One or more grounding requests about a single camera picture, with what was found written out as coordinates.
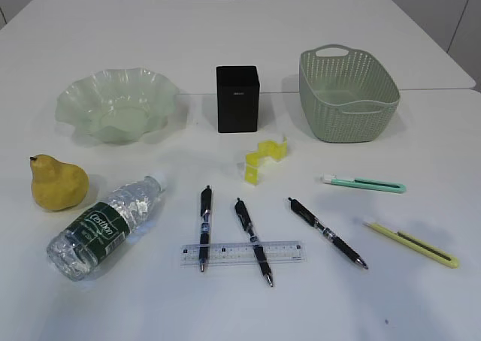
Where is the yellow pear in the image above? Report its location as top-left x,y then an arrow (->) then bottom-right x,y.
29,154 -> 89,211

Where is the black pen middle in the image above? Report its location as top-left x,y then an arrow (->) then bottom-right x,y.
234,198 -> 274,287

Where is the black pen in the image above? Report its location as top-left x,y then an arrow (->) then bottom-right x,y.
288,198 -> 369,270
234,198 -> 274,287
198,185 -> 212,272

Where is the black pen left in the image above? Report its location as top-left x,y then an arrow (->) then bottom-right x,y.
198,185 -> 212,272

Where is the black pen right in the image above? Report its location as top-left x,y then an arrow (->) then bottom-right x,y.
288,198 -> 369,270

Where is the black square pen holder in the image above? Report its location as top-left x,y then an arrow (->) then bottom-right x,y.
216,65 -> 260,133

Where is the clear plastic ruler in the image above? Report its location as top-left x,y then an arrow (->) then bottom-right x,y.
179,241 -> 306,267

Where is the green utility knife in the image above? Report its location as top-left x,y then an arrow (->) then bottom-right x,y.
321,174 -> 407,194

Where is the pale green woven basket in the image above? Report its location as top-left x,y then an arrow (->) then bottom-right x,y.
298,44 -> 401,143

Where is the pale green wavy plate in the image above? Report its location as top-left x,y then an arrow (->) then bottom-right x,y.
55,68 -> 179,143

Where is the clear water bottle green label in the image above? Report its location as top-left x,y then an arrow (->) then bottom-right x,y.
47,173 -> 166,281

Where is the yellow utility knife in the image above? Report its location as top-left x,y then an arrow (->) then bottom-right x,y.
364,222 -> 460,269

